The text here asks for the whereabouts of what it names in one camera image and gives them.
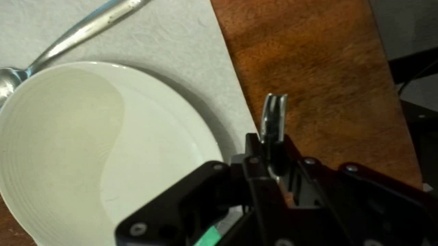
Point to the white round plate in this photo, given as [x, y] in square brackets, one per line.
[68, 159]

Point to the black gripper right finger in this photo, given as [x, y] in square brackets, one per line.
[364, 200]

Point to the silver spoon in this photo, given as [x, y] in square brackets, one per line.
[90, 25]

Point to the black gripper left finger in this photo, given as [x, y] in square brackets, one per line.
[182, 195]

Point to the green folded napkin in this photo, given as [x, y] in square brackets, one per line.
[209, 236]

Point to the silver fork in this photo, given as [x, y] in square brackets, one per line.
[274, 116]

